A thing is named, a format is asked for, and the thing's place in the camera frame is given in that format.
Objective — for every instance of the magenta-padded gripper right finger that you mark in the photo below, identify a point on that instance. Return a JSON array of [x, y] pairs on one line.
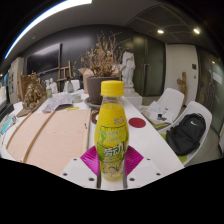
[[146, 170]]

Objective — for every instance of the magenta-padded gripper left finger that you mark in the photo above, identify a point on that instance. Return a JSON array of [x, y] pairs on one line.
[[77, 168]]

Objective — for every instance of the yellow drink bottle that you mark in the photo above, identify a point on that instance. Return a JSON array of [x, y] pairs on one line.
[[111, 133]]

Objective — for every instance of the light wooden drawing board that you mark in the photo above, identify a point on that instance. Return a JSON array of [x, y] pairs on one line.
[[56, 136]]

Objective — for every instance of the flat round red coaster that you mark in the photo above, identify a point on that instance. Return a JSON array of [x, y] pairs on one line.
[[137, 122]]

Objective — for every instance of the black backpack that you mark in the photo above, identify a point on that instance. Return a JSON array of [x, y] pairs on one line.
[[185, 133]]

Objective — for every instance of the stack of papers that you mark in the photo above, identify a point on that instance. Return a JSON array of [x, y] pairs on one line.
[[156, 111]]

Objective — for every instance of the small yellow tag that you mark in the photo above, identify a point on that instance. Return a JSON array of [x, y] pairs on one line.
[[72, 108]]

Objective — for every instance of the loose printed papers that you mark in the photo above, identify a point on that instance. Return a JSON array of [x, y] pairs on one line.
[[58, 100]]

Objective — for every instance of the white plastic chair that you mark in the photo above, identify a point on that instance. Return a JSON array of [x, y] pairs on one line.
[[201, 111], [171, 100]]

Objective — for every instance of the dark pot with dried plant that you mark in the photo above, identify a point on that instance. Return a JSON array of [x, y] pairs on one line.
[[98, 88]]

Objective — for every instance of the small white figurine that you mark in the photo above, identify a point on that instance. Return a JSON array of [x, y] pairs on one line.
[[53, 86]]

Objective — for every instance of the small wooden figure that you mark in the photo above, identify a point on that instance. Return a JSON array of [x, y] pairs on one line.
[[182, 85]]

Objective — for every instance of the wooden easel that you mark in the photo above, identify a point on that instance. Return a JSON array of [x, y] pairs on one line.
[[64, 75]]

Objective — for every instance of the white plaster statue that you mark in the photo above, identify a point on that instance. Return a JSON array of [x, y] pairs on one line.
[[128, 68]]

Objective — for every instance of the dark double door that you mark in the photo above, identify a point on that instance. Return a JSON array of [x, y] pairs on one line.
[[150, 65]]

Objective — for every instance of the white display board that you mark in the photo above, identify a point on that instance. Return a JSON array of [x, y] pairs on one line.
[[15, 78]]

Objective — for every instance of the round ceiling spotlight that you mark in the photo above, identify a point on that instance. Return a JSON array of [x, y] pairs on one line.
[[160, 31], [196, 31]]

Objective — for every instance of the long white ceiling light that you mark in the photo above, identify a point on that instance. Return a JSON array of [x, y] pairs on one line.
[[40, 20]]

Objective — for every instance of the black wall screen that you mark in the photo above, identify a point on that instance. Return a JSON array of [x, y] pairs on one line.
[[43, 58]]

